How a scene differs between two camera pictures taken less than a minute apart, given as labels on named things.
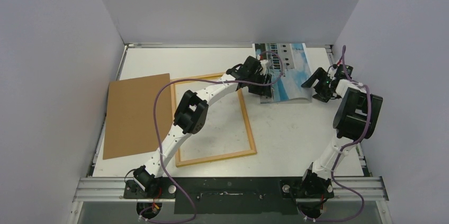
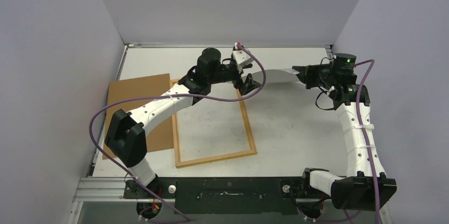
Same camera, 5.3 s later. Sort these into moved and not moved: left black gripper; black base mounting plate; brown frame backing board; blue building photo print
Moved: left black gripper; blue building photo print
Not moved: black base mounting plate; brown frame backing board
